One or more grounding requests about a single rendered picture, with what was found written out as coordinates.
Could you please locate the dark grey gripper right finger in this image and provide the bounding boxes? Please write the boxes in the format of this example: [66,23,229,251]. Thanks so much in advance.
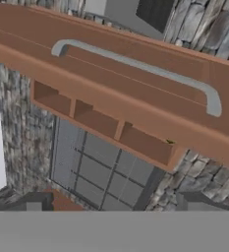
[176,191,229,212]

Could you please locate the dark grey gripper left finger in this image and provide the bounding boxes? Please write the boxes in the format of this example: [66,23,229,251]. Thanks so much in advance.
[0,191,54,212]

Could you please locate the brown wooden cabinet door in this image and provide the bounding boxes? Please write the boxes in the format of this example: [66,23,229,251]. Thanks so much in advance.
[0,1,229,173]

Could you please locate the brown wooden cubby shelf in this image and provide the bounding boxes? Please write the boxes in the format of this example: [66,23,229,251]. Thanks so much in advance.
[29,78,187,173]

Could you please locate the black panel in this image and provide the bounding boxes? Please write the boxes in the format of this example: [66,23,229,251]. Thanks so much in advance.
[135,0,180,34]

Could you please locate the grey panel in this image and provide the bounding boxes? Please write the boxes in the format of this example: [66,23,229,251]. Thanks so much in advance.
[82,0,166,41]

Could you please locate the grey window with dark frame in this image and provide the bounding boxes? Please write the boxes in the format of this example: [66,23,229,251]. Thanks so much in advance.
[48,115,167,212]

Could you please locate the grey cabinet door handle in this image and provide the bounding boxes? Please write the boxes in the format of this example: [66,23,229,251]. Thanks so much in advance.
[50,38,223,118]

